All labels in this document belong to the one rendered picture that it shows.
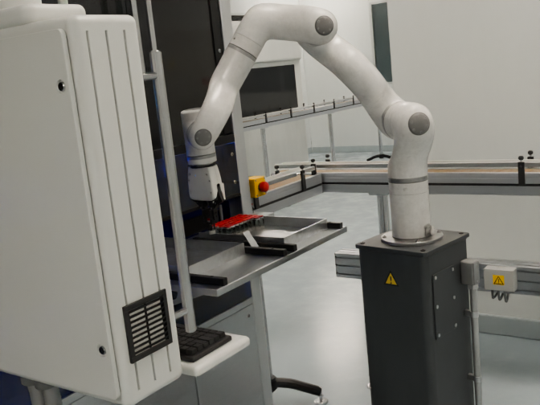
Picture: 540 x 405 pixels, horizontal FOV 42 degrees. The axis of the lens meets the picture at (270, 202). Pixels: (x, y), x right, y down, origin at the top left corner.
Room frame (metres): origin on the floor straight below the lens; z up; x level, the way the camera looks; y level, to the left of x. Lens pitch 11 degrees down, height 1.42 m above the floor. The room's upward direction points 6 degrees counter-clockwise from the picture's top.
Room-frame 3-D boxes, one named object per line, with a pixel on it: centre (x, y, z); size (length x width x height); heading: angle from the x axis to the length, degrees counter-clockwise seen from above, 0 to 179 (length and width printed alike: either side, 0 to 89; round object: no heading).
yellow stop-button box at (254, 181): (2.61, 0.06, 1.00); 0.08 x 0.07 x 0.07; 54
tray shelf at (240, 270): (2.16, 0.15, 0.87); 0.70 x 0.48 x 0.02; 144
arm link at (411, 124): (2.10, -0.43, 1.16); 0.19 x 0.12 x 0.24; 9
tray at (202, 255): (2.07, 0.30, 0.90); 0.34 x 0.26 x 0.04; 54
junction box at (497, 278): (2.72, -0.89, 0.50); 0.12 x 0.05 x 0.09; 54
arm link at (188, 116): (2.03, 0.18, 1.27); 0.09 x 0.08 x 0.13; 11
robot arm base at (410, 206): (2.13, -0.43, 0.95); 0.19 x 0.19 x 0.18
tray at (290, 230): (2.29, 0.03, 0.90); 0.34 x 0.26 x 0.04; 54
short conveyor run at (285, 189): (2.93, 0.00, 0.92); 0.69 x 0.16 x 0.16; 144
